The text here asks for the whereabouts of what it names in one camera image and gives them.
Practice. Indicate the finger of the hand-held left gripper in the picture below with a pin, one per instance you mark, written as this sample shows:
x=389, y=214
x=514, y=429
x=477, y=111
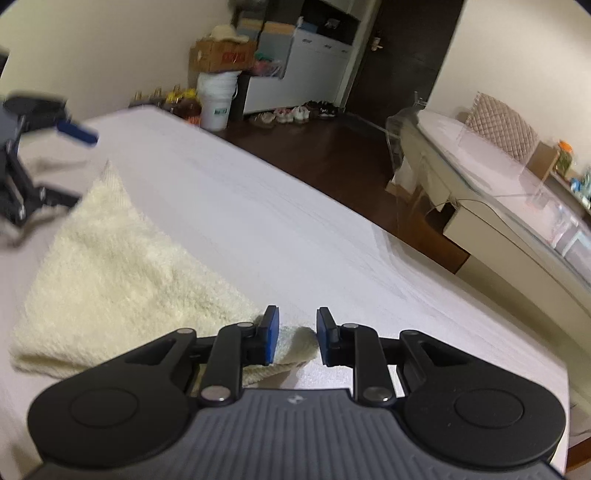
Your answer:
x=79, y=132
x=27, y=191

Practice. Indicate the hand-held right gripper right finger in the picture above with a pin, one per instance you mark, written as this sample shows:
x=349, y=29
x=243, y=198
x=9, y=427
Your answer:
x=326, y=337

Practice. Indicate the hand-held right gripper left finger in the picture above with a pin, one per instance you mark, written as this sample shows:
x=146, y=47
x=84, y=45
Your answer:
x=271, y=334

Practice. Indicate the cream terry towel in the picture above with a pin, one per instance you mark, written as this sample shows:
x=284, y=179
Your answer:
x=115, y=267

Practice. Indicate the group of bottles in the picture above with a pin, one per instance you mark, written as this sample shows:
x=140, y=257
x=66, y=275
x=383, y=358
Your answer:
x=178, y=101

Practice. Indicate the white bed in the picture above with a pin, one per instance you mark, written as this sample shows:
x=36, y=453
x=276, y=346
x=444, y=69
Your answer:
x=277, y=230

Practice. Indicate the white plastic bucket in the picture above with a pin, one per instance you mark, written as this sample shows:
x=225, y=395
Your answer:
x=217, y=99

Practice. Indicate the brown cardboard box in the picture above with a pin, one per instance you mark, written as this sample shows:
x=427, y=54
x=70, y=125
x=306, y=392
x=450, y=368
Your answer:
x=221, y=55

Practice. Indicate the cream hat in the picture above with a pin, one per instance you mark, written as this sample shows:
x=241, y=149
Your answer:
x=228, y=33

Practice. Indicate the clear acrylic chair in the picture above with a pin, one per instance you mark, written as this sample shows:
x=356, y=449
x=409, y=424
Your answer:
x=406, y=152

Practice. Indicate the beige desk with glass top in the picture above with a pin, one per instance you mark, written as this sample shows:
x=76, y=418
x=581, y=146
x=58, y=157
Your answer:
x=489, y=203

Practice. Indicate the row of shoes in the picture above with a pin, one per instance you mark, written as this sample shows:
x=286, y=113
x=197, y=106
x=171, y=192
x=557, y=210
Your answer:
x=295, y=113

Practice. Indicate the white cabinet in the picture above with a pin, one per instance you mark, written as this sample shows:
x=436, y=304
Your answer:
x=295, y=69

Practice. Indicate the quilted beige cushion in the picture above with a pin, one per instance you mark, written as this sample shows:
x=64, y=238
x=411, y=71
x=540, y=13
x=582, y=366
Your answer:
x=503, y=124

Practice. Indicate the small beige box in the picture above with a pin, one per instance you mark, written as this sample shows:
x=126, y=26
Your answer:
x=542, y=161

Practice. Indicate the dark wooden door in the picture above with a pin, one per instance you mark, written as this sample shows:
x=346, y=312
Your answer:
x=397, y=60

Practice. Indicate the orange and green ornament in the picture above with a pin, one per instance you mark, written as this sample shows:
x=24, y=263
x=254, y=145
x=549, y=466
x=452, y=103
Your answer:
x=564, y=157

